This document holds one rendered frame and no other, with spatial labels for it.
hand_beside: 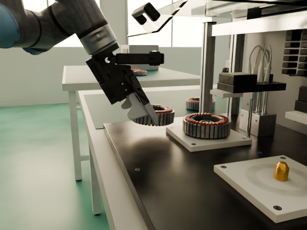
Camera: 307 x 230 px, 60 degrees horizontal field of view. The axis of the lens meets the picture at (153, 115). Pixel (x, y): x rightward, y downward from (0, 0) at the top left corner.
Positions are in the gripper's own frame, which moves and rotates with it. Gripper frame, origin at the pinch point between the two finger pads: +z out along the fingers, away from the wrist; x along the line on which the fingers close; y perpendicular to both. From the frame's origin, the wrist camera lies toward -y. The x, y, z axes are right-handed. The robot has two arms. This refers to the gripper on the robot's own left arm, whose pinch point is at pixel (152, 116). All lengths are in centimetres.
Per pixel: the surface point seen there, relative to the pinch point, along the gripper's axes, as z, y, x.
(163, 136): 4.4, 0.5, 4.2
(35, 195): 44, 85, -116
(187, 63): 92, -159, -453
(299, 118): 1.9, -16.2, 31.2
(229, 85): 0.1, -18.0, 9.0
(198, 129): 4.2, -6.3, 11.3
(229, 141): 9.2, -10.5, 14.2
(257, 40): -0.3, -40.3, -9.9
